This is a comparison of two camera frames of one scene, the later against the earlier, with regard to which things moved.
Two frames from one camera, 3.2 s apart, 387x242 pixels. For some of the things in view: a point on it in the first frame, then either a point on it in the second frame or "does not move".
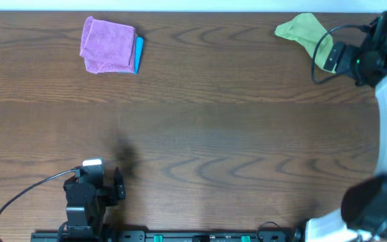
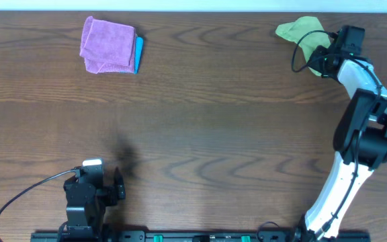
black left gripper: x=115 y=192 does not move
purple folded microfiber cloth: x=107 y=47 does not move
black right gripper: x=347 y=51 -> x=313 y=61
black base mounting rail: x=164 y=236 does not move
